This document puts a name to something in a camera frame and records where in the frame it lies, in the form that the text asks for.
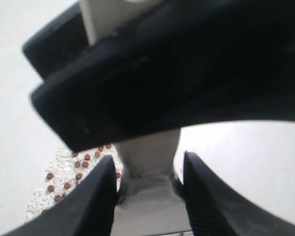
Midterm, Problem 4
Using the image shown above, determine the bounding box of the pile of brown beans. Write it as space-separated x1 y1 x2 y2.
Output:
25 144 123 222

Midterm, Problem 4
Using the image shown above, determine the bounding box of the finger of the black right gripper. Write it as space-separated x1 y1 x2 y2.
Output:
22 3 89 80
31 0 295 151

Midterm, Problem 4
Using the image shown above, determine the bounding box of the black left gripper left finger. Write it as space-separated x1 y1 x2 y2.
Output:
8 155 118 236

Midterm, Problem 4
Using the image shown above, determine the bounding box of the white paint brush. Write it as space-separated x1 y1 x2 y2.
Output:
79 0 192 236

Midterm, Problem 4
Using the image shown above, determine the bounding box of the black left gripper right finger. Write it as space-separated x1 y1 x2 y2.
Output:
183 151 295 236

